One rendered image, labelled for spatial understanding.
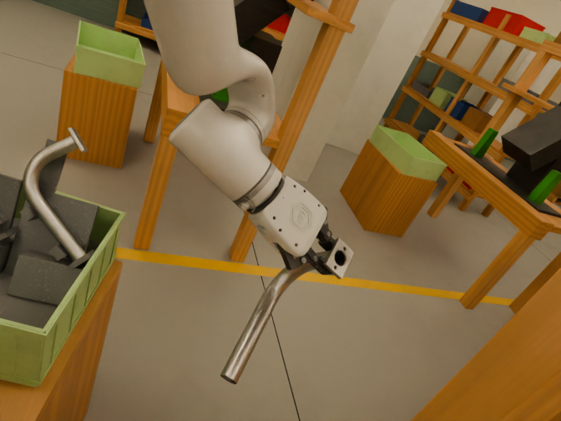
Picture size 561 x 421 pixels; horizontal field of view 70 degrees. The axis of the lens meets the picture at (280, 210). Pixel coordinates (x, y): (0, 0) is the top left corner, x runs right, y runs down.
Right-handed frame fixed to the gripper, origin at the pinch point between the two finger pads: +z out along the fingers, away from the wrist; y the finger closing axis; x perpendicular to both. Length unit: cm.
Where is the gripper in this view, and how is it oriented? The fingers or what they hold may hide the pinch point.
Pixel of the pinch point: (327, 256)
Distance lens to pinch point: 67.7
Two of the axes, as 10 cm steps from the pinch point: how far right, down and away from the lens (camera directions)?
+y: 4.7, -7.3, 5.0
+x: -5.8, 1.8, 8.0
